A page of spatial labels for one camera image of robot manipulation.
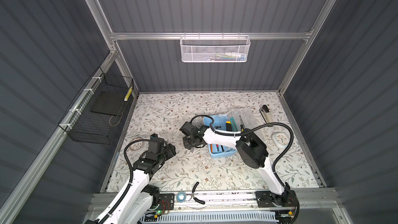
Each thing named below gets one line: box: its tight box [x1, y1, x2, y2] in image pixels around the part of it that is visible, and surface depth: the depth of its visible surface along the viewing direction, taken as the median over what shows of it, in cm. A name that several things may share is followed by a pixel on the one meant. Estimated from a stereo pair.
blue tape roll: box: [176, 191, 187, 203], surface depth 76 cm
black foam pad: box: [90, 91, 127, 117], surface depth 80 cm
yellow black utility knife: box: [225, 120, 233, 132], surface depth 94 cm
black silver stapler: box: [259, 104, 275, 124], surface depth 106 cm
